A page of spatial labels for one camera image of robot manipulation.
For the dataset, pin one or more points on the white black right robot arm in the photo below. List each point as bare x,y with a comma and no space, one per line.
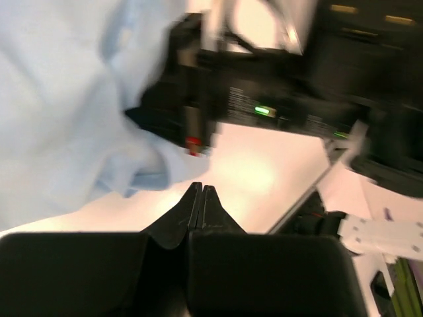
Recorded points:
335,63

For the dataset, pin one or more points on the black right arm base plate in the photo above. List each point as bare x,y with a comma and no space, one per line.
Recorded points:
312,219

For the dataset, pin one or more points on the light blue pillowcase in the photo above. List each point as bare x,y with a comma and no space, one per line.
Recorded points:
69,70

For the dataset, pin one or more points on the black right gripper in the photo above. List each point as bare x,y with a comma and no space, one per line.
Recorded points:
177,107

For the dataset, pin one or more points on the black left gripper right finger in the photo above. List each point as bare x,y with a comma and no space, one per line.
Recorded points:
212,216

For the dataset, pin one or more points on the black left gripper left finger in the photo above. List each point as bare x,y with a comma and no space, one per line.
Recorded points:
169,230

